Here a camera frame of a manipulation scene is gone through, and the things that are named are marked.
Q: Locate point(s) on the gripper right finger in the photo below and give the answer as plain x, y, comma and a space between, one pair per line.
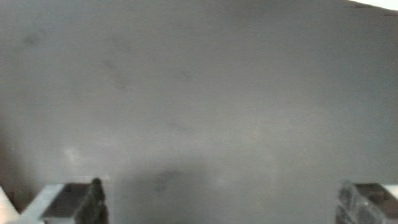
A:
368, 204

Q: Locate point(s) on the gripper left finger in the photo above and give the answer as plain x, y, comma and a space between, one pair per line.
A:
70, 203

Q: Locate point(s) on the white front drawer box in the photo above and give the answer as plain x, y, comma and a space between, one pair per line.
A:
215, 102

